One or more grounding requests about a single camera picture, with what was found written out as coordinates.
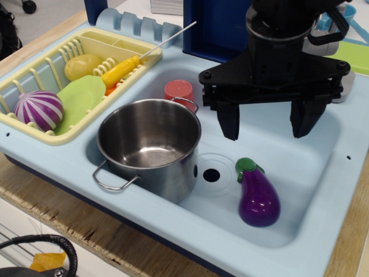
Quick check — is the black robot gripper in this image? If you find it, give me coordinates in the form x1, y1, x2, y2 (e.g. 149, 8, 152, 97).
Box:
199, 27, 350, 141

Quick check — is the purple toy eggplant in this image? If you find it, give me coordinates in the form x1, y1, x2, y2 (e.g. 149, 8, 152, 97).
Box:
235, 158, 281, 227

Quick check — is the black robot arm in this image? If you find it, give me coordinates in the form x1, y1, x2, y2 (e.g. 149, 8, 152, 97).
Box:
199, 1, 351, 140

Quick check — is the stainless steel pot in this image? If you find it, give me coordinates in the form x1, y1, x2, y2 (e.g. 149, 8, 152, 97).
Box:
96, 98, 202, 204

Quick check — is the grey toy faucet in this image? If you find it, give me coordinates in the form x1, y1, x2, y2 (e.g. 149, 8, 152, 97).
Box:
303, 3, 356, 103

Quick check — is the red plastic cup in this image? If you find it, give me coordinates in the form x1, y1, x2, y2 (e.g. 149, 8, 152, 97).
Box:
164, 80, 197, 112

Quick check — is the light blue toy sink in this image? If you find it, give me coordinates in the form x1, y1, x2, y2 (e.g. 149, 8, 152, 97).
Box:
0, 8, 369, 277

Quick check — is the green cutting board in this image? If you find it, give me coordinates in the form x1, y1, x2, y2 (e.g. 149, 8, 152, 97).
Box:
329, 42, 369, 76

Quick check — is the blue plastic cup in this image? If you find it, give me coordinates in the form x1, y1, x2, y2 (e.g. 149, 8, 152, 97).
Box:
317, 3, 357, 34

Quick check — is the grey ribbed box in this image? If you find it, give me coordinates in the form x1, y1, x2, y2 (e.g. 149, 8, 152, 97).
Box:
150, 0, 184, 16

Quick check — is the orange toy piece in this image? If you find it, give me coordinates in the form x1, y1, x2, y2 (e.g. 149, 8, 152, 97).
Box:
105, 84, 117, 96

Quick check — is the green plastic plate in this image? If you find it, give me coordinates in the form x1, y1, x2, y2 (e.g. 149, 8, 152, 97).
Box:
54, 76, 106, 136

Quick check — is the yellow toy potato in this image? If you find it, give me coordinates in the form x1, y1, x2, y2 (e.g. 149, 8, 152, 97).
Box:
64, 54, 103, 81

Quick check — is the yellow dish rack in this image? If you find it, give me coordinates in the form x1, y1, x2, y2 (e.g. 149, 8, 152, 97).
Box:
1, 28, 162, 145

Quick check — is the purple white striped toy onion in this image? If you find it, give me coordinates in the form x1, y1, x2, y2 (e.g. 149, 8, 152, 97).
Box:
14, 91, 64, 132

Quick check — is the black chair wheel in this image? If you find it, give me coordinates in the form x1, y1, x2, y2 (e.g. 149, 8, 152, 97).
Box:
21, 0, 37, 14

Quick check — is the black bag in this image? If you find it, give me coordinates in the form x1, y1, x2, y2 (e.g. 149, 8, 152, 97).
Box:
1, 5, 22, 61

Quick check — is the yellow tape piece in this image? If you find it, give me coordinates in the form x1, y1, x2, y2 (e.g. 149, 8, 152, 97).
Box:
29, 252, 66, 272

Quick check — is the yellow handled whisk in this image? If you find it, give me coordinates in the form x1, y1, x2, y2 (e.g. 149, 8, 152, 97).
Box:
100, 21, 197, 89

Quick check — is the black braided cable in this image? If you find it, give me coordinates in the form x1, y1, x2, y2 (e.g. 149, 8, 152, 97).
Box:
0, 234, 78, 277

